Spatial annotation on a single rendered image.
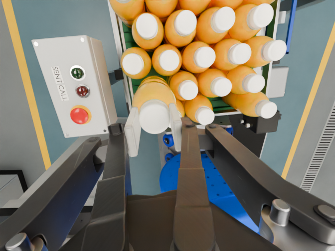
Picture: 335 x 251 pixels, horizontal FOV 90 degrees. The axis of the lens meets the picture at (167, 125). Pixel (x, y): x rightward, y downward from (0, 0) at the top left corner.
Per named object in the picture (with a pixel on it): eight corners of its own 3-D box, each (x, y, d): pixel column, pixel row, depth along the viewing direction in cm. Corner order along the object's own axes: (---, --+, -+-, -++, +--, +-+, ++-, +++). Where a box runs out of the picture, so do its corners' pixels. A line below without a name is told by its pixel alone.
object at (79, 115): (75, 123, 37) (72, 125, 36) (70, 107, 35) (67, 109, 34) (91, 121, 37) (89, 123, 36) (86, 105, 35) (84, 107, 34)
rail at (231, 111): (135, 121, 53) (134, 125, 51) (135, 119, 53) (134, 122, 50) (257, 108, 55) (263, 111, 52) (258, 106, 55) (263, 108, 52)
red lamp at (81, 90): (79, 96, 35) (76, 97, 34) (76, 85, 34) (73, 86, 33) (89, 95, 35) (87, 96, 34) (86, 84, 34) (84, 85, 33)
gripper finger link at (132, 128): (137, 156, 15) (129, 157, 15) (141, 128, 22) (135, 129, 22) (132, 126, 14) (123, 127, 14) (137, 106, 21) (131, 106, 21)
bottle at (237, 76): (235, 70, 55) (273, 75, 37) (224, 90, 57) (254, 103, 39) (217, 60, 53) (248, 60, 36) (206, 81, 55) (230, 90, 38)
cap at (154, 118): (169, 128, 23) (170, 133, 21) (140, 128, 23) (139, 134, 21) (169, 100, 22) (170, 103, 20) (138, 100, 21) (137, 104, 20)
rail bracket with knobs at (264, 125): (235, 123, 62) (250, 135, 52) (236, 104, 59) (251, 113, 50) (260, 120, 62) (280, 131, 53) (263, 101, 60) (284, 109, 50)
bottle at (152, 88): (168, 105, 41) (180, 138, 24) (139, 105, 40) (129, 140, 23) (169, 75, 38) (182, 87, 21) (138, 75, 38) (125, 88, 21)
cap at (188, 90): (192, 100, 38) (193, 102, 37) (176, 94, 37) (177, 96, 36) (199, 83, 37) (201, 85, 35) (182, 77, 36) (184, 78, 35)
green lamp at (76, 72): (74, 79, 33) (71, 79, 32) (71, 67, 33) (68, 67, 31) (85, 78, 33) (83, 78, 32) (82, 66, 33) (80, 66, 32)
